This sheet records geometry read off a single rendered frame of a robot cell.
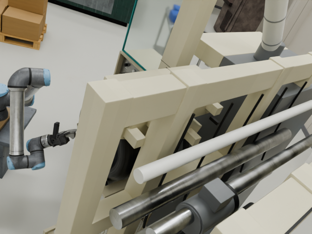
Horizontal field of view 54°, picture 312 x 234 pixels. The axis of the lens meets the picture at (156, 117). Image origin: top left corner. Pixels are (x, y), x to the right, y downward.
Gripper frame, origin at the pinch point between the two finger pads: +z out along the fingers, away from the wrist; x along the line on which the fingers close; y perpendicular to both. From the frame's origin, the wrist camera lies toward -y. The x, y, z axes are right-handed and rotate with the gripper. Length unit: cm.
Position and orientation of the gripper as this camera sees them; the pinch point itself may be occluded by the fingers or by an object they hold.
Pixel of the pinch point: (75, 129)
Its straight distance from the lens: 216.6
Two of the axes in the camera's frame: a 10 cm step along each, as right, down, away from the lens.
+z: 9.5, -2.7, -1.5
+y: 2.9, 9.3, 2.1
